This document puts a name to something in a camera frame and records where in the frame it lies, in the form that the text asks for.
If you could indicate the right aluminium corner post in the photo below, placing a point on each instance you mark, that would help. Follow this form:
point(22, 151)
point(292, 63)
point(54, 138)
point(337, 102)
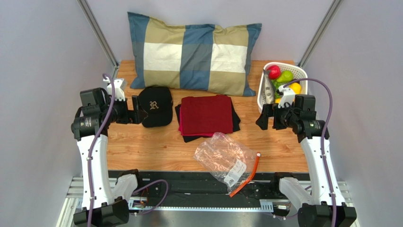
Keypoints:
point(320, 32)

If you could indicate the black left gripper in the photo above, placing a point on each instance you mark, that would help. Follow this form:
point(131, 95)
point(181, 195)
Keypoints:
point(135, 116)

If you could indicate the green grape bunch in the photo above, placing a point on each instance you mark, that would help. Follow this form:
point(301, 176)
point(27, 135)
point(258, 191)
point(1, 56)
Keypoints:
point(276, 86)

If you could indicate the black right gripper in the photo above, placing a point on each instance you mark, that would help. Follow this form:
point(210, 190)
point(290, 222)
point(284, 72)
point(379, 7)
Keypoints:
point(269, 112)

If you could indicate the grey toy fish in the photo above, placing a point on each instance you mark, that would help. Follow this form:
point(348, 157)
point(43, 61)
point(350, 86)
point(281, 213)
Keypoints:
point(269, 88)

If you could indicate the white perforated plastic basket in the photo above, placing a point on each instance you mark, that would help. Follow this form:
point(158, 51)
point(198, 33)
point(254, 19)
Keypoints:
point(298, 73)

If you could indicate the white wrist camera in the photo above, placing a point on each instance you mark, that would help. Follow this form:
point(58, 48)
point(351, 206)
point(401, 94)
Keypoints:
point(287, 97)
point(119, 87)

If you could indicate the red apple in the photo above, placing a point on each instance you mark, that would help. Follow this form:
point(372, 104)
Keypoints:
point(274, 72)

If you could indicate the dark red folded cloth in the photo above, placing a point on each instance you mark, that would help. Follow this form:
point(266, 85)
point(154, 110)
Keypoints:
point(206, 115)

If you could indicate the black cap with letter R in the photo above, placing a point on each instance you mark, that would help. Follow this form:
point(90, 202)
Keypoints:
point(157, 102)

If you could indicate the blue beige checkered pillow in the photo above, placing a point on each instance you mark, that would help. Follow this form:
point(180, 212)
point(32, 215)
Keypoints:
point(203, 57)

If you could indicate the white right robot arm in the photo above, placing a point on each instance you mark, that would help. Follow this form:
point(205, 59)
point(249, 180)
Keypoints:
point(324, 206)

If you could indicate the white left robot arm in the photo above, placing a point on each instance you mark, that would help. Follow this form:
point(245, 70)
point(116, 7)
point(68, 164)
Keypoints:
point(102, 205)

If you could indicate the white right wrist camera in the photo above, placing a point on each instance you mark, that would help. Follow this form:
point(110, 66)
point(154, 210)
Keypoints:
point(287, 97)

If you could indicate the green pear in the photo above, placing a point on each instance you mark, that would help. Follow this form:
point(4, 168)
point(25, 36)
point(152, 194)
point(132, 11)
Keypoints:
point(285, 77)

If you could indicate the yellow pear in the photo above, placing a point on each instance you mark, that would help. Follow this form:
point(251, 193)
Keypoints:
point(296, 87)

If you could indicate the aluminium corner post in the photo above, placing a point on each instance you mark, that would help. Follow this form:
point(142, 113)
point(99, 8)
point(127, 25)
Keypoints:
point(320, 32)
point(100, 35)

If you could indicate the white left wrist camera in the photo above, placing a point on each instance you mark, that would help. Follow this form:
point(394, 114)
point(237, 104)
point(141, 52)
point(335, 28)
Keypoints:
point(119, 87)

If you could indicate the left aluminium corner post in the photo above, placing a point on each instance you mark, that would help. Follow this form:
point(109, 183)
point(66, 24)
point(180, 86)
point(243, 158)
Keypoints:
point(100, 35)

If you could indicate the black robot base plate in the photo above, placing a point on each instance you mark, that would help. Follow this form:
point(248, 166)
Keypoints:
point(201, 189)

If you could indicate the clear zip bag orange zipper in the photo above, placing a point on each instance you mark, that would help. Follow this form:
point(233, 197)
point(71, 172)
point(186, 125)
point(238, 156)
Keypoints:
point(229, 161)

